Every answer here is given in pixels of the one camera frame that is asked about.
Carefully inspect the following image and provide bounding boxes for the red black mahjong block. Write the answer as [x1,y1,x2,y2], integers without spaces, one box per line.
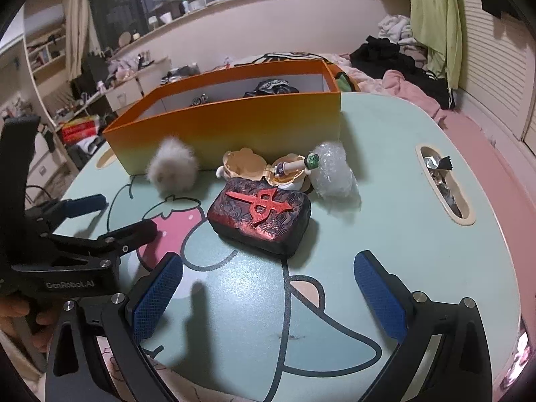
[207,178,311,259]

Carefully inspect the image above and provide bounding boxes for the clear bubble wrap wad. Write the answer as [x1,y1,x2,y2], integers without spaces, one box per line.
[310,142,361,211]

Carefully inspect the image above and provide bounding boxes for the pink floral blanket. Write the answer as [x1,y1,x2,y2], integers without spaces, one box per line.
[325,55,447,126]

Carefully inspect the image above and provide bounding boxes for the person left hand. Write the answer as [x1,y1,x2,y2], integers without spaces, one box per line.
[0,297,61,353]

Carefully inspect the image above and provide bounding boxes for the white fur pompom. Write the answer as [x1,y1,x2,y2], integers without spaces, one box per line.
[146,137,199,193]

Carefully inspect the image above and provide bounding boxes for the black lace cloth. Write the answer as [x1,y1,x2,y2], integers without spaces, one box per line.
[244,79,300,98]

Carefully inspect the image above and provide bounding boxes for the orange cardboard box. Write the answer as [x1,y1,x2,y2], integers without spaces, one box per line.
[104,59,342,175]

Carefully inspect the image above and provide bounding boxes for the small doll figure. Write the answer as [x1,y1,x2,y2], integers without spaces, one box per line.
[215,148,320,192]

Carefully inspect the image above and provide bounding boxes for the white drawer desk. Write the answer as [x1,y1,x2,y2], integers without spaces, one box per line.
[106,57,171,112]

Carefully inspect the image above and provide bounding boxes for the green hanging curtain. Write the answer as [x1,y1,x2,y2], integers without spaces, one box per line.
[411,0,463,89]

